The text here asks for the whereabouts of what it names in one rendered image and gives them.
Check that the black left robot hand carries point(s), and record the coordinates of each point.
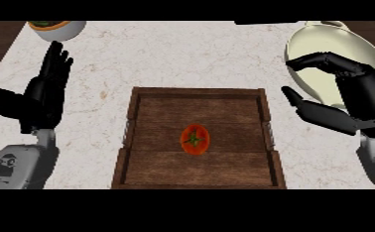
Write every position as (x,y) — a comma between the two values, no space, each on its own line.
(45,90)

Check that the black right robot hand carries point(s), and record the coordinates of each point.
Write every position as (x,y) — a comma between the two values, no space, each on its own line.
(352,87)

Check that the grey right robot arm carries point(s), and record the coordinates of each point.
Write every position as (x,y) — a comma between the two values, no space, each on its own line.
(367,155)

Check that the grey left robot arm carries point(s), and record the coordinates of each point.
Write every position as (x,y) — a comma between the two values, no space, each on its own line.
(26,163)

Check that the pale cream pot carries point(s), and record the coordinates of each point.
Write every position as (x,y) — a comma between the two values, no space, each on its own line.
(318,49)

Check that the red tomato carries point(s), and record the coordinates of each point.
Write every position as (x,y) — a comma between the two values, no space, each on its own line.
(196,139)

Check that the brown wooden tray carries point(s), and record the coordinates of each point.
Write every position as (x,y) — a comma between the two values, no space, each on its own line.
(199,140)

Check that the white bowl with orange rim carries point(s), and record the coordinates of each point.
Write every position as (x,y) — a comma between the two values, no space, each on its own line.
(57,29)

